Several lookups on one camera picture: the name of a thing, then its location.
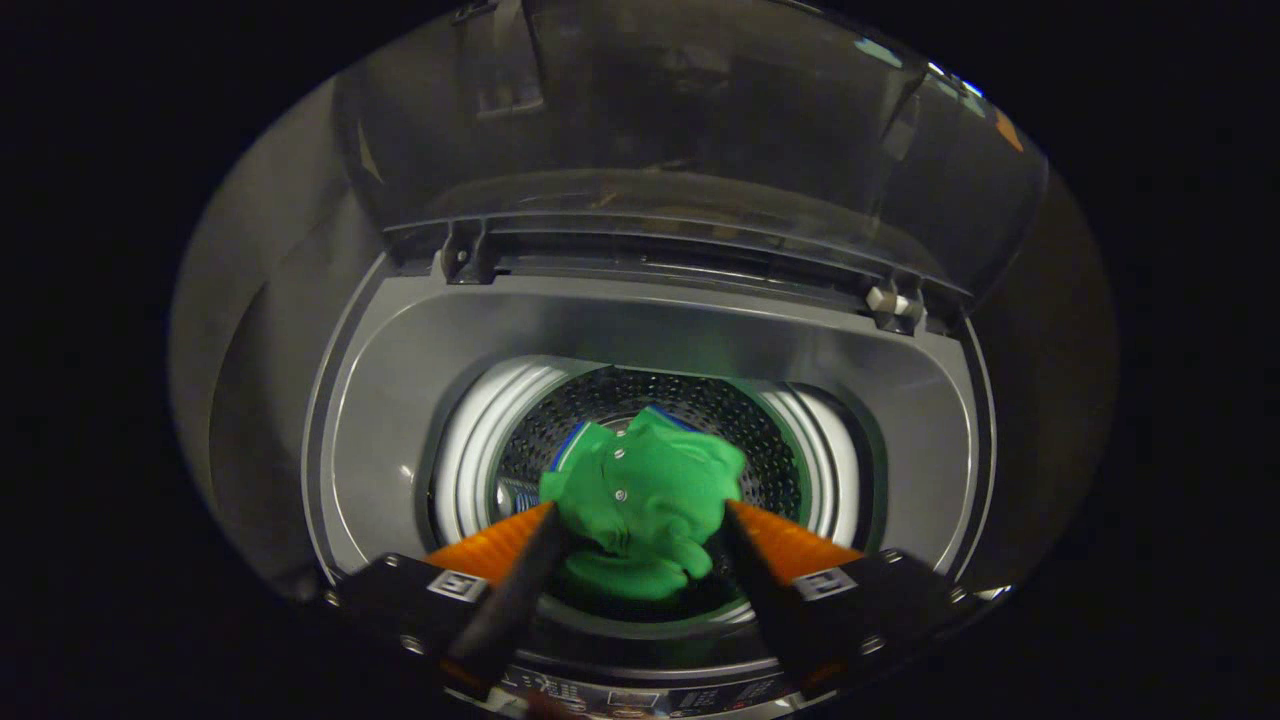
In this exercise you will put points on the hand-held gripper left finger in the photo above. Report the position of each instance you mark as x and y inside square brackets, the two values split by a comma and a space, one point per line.
[510, 610]

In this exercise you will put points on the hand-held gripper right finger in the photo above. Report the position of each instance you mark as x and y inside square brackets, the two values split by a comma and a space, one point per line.
[770, 610]

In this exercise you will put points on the green polo shirt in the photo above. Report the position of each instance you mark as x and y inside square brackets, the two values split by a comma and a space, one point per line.
[650, 500]

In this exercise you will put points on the grey washing machine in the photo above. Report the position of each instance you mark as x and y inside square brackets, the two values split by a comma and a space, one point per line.
[400, 400]

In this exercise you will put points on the dark washing machine lid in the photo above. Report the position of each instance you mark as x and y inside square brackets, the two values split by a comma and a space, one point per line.
[700, 110]

